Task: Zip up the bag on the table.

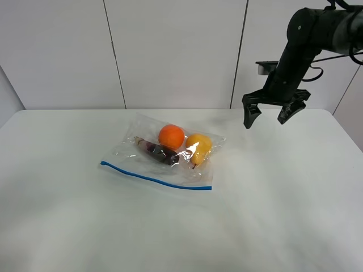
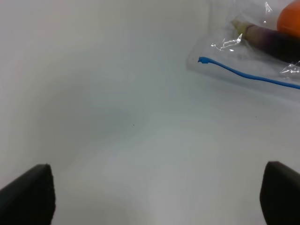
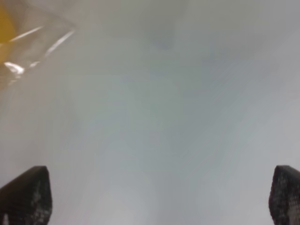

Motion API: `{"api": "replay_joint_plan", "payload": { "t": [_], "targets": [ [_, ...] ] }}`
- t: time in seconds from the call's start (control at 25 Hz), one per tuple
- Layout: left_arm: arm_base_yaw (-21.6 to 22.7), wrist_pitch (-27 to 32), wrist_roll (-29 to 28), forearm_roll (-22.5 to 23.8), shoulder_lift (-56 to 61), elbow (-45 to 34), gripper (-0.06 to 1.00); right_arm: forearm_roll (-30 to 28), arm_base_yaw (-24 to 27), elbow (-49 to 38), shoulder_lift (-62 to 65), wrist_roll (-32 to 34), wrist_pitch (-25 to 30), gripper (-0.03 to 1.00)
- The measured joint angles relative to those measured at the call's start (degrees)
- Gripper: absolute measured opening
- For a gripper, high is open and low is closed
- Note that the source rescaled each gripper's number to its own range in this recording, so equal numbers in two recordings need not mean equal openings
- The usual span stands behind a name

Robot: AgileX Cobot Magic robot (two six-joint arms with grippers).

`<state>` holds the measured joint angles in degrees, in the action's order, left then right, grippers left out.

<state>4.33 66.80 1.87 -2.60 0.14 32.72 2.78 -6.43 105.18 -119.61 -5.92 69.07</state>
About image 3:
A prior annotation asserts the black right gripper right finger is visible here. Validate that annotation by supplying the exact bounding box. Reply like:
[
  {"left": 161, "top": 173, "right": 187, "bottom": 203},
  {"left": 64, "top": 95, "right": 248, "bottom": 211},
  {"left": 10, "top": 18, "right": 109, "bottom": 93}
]
[{"left": 269, "top": 165, "right": 300, "bottom": 225}]

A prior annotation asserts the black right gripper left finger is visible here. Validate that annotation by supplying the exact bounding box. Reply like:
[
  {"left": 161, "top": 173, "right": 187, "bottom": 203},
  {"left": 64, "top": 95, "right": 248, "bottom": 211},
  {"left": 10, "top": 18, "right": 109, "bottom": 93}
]
[{"left": 0, "top": 166, "right": 52, "bottom": 225}]

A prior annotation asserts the clear zip bag blue seal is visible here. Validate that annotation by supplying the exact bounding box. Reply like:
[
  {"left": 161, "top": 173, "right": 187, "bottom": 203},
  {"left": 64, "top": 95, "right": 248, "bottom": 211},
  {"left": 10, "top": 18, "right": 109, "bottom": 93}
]
[{"left": 0, "top": 0, "right": 75, "bottom": 89}]

